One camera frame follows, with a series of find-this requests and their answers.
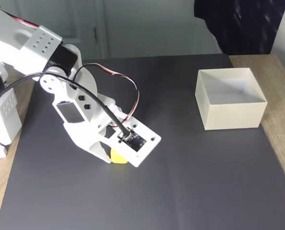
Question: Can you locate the thick black camera cable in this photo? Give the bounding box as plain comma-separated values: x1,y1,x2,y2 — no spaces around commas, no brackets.
0,73,134,142

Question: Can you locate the black table mat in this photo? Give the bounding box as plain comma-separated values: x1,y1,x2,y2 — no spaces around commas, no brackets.
0,54,285,230

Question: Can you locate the red arm servo wire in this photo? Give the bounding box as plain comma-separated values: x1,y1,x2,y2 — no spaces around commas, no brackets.
11,15,41,29

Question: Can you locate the yellow cube block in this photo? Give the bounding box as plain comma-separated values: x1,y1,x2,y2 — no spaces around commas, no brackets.
110,148,129,165

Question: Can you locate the white open box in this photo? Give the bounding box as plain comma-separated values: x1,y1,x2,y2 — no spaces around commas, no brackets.
194,67,268,131

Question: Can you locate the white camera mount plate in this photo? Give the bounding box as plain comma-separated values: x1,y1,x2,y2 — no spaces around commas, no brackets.
98,116,162,168

